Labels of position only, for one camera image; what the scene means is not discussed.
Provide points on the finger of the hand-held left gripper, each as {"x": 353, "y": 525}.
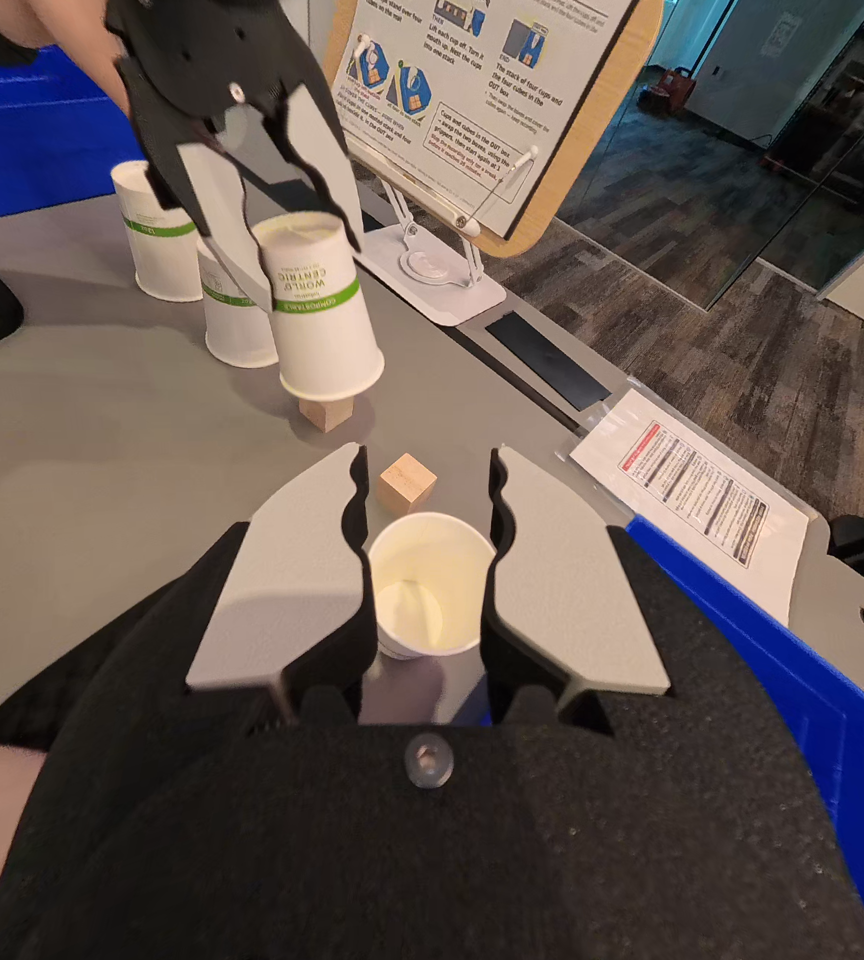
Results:
{"x": 214, "y": 195}
{"x": 319, "y": 135}

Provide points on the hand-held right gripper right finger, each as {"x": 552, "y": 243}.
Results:
{"x": 574, "y": 600}

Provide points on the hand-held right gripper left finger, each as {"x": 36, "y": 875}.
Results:
{"x": 274, "y": 600}

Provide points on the white paper cup stack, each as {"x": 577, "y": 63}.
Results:
{"x": 432, "y": 570}

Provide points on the wooden cube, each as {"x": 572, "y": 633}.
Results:
{"x": 406, "y": 487}
{"x": 327, "y": 416}

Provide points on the blue plastic bin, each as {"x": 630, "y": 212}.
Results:
{"x": 27, "y": 150}
{"x": 777, "y": 675}

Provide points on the person's left hand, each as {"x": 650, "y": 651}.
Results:
{"x": 79, "y": 37}

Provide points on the laminated paper sheet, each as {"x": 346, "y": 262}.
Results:
{"x": 672, "y": 480}

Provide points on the printed instruction sheet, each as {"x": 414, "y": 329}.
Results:
{"x": 492, "y": 97}

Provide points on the wooden book stand white base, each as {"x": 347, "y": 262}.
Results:
{"x": 432, "y": 292}

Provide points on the black rectangular desk plate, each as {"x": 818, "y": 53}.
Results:
{"x": 552, "y": 364}

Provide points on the red floor object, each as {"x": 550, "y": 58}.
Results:
{"x": 668, "y": 94}

